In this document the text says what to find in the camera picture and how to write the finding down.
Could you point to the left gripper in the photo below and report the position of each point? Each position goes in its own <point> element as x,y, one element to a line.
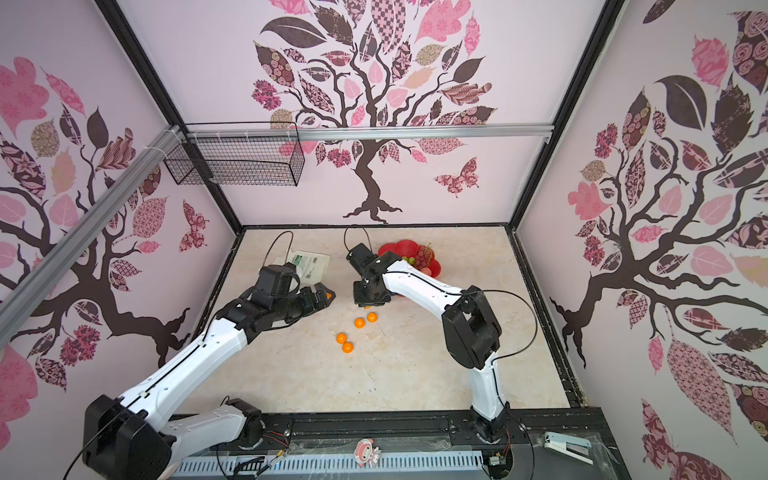
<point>307,293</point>

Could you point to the white vented cable duct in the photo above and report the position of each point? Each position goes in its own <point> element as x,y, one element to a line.
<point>400,465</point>

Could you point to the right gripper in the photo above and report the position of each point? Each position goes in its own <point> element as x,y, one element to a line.
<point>362,300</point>

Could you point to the aluminium rail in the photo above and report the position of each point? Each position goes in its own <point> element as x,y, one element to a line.
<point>23,300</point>
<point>372,132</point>

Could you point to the pink cartoon figure sticker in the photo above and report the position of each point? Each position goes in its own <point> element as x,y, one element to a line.
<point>366,453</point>

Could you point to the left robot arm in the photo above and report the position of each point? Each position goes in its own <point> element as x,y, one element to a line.
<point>134,435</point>

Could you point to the aluminium rail back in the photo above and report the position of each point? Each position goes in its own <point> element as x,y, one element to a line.
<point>372,132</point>

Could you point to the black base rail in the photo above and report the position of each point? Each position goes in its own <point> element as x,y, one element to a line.
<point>519,454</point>

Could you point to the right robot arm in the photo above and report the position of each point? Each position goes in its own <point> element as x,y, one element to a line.
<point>470,327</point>

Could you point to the purple grape bunch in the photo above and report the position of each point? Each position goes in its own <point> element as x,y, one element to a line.
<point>424,257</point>

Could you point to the red flower fruit bowl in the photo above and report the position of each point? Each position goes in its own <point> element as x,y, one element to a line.
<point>408,248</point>

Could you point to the white stapler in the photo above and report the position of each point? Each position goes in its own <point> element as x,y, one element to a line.
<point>574,447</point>

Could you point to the aluminium rail left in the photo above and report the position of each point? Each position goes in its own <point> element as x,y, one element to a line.
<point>23,300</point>

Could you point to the white green refill pouch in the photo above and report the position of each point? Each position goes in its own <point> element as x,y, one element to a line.
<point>310,267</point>

